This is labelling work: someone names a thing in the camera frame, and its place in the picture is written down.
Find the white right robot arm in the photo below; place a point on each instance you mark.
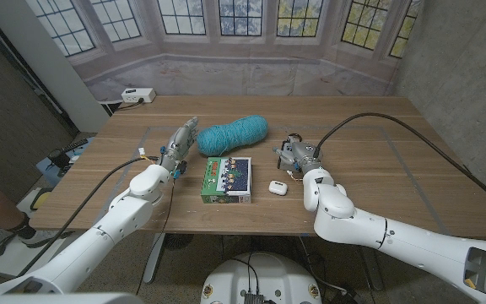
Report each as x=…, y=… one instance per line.
x=395, y=240

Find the grey table leg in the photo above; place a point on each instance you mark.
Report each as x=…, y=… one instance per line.
x=371, y=270

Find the printed window backdrop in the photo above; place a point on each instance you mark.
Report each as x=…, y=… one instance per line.
x=234, y=72

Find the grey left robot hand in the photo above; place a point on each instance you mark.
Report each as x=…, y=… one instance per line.
x=177, y=143

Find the green printed card box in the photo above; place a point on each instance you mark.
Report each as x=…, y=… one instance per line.
x=228, y=179

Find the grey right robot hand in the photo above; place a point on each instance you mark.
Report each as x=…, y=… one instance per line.
x=304, y=154

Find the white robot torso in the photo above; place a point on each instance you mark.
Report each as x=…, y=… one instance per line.
x=264, y=274

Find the white airpods case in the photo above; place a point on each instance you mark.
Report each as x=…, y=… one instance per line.
x=277, y=188

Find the white power strip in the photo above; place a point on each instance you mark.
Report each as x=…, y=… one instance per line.
x=138, y=95

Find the white table leg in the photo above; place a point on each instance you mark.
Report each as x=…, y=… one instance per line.
x=153, y=257

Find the grey combination lock box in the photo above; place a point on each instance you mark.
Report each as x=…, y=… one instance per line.
x=282, y=164

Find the teal yarn skein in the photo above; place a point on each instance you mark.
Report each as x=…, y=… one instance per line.
x=230, y=134

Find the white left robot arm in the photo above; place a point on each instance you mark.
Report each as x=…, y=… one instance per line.
x=116, y=217

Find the blue bin with black gear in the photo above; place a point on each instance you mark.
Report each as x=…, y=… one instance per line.
x=63, y=158

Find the yellow and black floor object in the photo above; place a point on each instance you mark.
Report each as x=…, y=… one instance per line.
x=40, y=198

